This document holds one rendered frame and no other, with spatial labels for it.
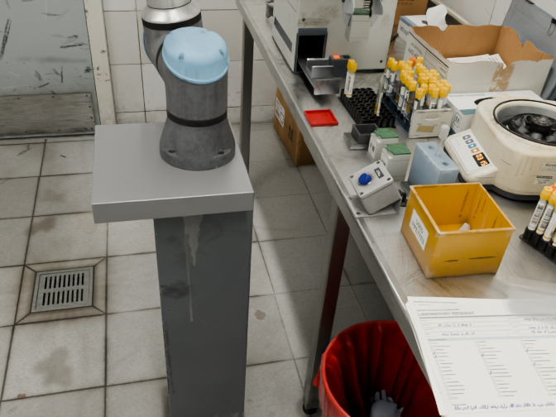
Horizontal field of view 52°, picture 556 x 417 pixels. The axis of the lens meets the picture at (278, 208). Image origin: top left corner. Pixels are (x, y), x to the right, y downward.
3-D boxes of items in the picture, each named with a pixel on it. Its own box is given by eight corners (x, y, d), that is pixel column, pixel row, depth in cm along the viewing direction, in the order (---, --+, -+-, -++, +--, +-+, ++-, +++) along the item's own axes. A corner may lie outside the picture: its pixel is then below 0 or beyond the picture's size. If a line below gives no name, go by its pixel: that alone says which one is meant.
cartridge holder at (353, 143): (342, 137, 132) (344, 124, 130) (379, 136, 134) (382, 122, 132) (349, 150, 128) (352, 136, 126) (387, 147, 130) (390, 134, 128)
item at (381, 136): (366, 155, 127) (371, 128, 123) (386, 153, 128) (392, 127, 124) (373, 165, 124) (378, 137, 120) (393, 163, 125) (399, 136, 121)
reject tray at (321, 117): (303, 112, 141) (304, 110, 140) (329, 112, 142) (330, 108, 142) (310, 127, 136) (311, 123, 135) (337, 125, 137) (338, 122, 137)
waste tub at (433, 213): (398, 229, 107) (409, 184, 101) (465, 225, 109) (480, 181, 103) (424, 280, 96) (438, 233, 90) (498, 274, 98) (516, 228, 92)
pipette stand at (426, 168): (400, 185, 118) (409, 143, 112) (430, 182, 120) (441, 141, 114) (421, 214, 111) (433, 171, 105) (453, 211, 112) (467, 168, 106)
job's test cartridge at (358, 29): (367, 42, 133) (372, 15, 130) (348, 42, 133) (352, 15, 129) (362, 35, 137) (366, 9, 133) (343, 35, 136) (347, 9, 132)
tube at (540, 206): (528, 232, 107) (548, 184, 101) (534, 238, 106) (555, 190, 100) (521, 234, 107) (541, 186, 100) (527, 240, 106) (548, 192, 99)
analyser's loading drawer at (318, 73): (294, 61, 161) (295, 44, 157) (317, 61, 162) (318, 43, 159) (313, 94, 145) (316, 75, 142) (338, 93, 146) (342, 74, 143)
